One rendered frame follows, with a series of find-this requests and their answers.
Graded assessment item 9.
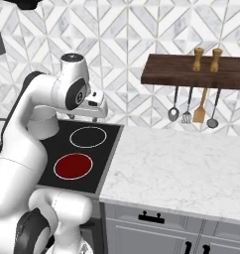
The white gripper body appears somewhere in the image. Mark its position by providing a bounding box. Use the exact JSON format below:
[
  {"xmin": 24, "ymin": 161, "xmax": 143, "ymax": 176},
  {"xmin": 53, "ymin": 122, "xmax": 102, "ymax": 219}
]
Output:
[{"xmin": 65, "ymin": 98, "xmax": 109, "ymax": 120}]

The black stove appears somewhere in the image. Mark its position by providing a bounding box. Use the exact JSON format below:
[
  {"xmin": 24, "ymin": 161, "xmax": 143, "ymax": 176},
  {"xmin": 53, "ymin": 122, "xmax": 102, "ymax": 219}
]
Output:
[{"xmin": 0, "ymin": 118, "xmax": 126, "ymax": 254}]

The hanging metal spoon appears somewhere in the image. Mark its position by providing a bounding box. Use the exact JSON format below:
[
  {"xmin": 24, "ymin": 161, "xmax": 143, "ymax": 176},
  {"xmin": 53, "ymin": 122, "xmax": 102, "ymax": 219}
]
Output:
[{"xmin": 167, "ymin": 85, "xmax": 180, "ymax": 123}]

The hanging metal slotted spatula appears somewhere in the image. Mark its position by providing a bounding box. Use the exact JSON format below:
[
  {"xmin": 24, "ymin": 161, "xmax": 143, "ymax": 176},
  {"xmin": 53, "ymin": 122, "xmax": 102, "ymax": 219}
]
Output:
[{"xmin": 180, "ymin": 86, "xmax": 194, "ymax": 125}]

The grey drawer front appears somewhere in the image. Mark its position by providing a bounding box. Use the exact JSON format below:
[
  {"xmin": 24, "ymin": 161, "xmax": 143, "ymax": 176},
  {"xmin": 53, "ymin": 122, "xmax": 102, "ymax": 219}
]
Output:
[
  {"xmin": 202, "ymin": 218, "xmax": 240, "ymax": 241},
  {"xmin": 104, "ymin": 202, "xmax": 206, "ymax": 233}
]

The hanging wooden spatula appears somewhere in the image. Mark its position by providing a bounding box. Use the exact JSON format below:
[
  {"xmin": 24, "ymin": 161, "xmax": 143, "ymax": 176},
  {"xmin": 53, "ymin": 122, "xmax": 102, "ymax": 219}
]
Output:
[{"xmin": 192, "ymin": 87, "xmax": 209, "ymax": 125}]

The wooden pepper mill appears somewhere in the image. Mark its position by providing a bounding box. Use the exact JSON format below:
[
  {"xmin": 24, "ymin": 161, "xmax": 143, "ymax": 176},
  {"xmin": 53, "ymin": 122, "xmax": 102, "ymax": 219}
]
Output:
[
  {"xmin": 209, "ymin": 48, "xmax": 223, "ymax": 73},
  {"xmin": 191, "ymin": 47, "xmax": 205, "ymax": 72}
]

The hanging metal ladle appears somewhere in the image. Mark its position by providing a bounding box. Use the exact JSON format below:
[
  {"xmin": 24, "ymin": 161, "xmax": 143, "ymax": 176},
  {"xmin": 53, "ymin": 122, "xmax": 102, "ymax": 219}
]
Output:
[{"xmin": 205, "ymin": 87, "xmax": 222, "ymax": 130}]

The grey cupboard door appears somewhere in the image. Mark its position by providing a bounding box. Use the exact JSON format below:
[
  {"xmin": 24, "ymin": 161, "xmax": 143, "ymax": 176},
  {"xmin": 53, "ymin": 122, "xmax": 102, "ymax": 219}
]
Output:
[
  {"xmin": 106, "ymin": 218, "xmax": 196, "ymax": 254},
  {"xmin": 192, "ymin": 233, "xmax": 240, "ymax": 254}
]

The dark wooden wall shelf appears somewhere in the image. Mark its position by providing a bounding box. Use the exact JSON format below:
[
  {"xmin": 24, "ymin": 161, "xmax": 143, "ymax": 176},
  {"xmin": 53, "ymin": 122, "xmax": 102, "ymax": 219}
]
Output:
[{"xmin": 140, "ymin": 53, "xmax": 240, "ymax": 91}]

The black drawer handle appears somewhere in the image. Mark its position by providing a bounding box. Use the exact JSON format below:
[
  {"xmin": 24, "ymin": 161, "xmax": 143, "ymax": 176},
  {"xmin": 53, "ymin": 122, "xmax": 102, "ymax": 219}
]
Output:
[{"xmin": 137, "ymin": 209, "xmax": 167, "ymax": 225}]

